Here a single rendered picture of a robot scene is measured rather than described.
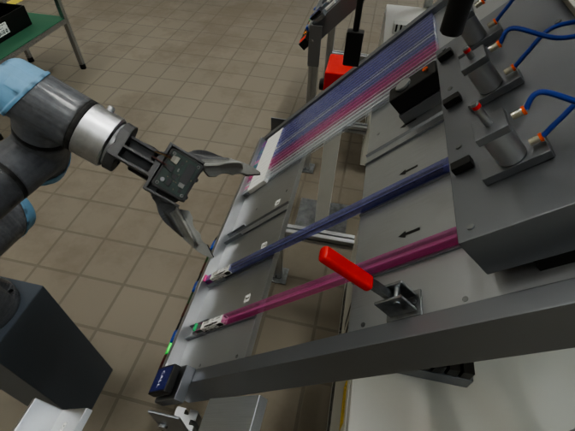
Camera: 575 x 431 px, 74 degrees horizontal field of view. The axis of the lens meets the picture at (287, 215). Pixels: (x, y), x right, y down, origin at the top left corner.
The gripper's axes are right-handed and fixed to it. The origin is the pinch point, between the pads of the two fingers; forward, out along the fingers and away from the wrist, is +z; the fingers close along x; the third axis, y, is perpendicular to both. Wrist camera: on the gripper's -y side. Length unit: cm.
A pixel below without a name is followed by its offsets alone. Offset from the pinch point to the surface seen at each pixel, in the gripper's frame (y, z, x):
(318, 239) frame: -66, 41, 13
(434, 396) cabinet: 1, 49, -11
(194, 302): -13.5, 3.4, -17.0
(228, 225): -24.9, 3.6, -0.9
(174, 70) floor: -232, -52, 87
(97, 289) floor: -112, -15, -45
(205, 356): -0.8, 6.7, -21.6
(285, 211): -7.5, 8.7, 5.7
